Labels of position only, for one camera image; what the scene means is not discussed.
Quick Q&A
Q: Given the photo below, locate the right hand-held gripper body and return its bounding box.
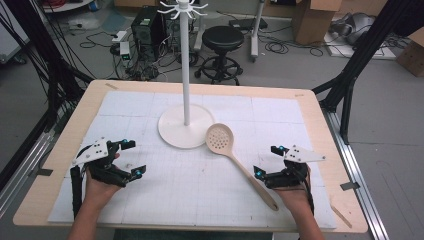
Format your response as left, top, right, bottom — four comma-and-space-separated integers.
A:
264, 144, 327, 190

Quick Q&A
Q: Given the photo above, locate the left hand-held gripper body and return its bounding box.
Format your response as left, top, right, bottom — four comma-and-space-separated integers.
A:
71, 137, 132, 188

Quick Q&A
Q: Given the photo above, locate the beige slotted spoon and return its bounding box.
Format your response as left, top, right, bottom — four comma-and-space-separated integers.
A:
205, 122, 280, 212

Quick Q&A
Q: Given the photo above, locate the white hook rack stand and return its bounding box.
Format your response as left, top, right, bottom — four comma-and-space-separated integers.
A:
156, 0, 217, 150

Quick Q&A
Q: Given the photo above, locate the person's right hand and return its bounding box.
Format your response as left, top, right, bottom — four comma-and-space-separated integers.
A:
274, 165, 315, 216

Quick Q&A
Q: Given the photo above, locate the person's left hand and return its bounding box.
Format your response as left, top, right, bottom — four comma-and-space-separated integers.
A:
84, 152, 123, 211

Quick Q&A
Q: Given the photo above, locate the white grid mat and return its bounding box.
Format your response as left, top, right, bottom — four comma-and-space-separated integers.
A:
47, 90, 337, 231

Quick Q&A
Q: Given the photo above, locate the thin wooden stick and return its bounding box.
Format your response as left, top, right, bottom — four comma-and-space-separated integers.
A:
329, 203, 354, 230

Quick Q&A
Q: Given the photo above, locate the person's dark clothing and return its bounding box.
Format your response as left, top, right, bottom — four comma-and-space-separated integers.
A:
112, 229, 275, 240

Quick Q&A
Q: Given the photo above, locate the white device with green display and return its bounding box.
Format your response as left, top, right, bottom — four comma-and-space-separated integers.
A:
118, 41, 132, 61

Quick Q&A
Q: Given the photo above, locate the white power strip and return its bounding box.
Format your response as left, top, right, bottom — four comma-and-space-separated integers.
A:
111, 30, 129, 44

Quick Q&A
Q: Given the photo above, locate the black computer tower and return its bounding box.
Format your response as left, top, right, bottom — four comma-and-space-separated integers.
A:
130, 6, 168, 62

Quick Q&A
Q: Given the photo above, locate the black round stool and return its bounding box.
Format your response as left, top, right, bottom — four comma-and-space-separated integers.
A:
194, 25, 246, 86

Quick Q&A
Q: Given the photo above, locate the white floor board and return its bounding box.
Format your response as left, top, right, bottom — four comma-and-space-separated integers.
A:
324, 31, 398, 61

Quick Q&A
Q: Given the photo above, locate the flat black device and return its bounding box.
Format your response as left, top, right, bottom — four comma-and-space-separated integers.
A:
228, 16, 269, 31

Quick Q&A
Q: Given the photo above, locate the tall cardboard box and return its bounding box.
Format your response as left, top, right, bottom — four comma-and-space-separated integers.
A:
291, 0, 343, 47

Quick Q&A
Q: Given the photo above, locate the white cabinet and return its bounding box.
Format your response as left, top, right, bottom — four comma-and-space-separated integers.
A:
0, 5, 32, 65

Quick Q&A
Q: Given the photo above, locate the grey headset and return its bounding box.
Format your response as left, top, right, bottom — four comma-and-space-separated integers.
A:
329, 12, 377, 46

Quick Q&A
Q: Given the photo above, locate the round white table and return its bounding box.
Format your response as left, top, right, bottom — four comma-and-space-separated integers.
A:
41, 0, 95, 14

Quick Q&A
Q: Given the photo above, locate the low cardboard box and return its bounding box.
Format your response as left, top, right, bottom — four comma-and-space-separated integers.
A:
395, 27, 424, 79

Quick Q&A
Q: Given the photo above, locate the black strap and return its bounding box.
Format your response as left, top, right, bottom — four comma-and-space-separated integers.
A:
69, 165, 85, 220

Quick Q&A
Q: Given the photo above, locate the aluminium rail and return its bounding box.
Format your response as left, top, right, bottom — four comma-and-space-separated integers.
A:
0, 131, 57, 218
321, 107, 391, 240

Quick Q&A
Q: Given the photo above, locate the black metal frame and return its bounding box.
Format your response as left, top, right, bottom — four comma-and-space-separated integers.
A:
0, 0, 95, 192
311, 0, 424, 146

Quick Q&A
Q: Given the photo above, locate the coiled black floor cable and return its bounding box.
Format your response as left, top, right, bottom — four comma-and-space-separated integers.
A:
264, 32, 325, 58

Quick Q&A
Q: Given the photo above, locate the white metal stand post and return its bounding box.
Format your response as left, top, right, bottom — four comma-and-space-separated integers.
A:
249, 0, 267, 63

